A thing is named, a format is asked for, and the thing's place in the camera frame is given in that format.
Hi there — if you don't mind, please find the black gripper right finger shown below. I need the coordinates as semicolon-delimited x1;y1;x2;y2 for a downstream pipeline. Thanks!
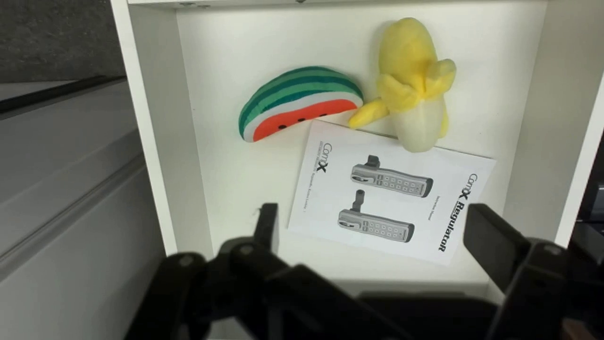
460;200;604;340

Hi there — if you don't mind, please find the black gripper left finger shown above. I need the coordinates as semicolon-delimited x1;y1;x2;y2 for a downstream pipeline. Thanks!
122;200;379;340

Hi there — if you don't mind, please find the white drawer with wood front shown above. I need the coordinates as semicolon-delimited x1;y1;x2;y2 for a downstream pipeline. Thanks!
107;0;604;298

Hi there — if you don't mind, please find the white appliance with black panel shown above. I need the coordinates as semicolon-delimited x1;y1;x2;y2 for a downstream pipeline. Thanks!
0;76;165;340

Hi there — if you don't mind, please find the white paper manual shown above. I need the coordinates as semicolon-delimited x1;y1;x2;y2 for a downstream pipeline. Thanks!
286;117;497;266

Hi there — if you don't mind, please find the watermelon slice plush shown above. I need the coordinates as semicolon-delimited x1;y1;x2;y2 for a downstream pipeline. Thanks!
235;64;367;144

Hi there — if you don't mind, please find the yellow banana plush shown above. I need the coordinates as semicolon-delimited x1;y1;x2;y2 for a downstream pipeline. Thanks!
345;15;458;155

